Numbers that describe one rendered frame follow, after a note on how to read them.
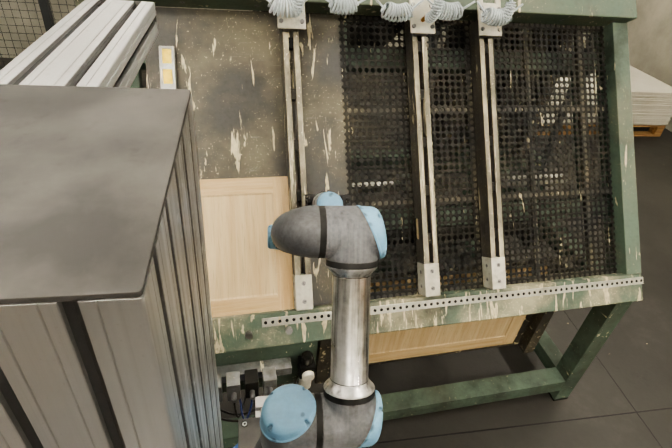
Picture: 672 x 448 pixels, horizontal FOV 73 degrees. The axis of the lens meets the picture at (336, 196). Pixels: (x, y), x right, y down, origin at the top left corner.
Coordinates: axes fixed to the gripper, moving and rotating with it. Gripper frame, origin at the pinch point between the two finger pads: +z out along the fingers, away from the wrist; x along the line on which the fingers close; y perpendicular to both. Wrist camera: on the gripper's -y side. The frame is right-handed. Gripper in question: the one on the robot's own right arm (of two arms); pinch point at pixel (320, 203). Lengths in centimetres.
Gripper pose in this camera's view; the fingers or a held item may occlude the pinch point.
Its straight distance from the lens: 169.8
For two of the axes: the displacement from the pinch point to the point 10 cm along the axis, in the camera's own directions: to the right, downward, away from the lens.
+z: -1.9, 0.1, 9.8
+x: 0.4, 10.0, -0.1
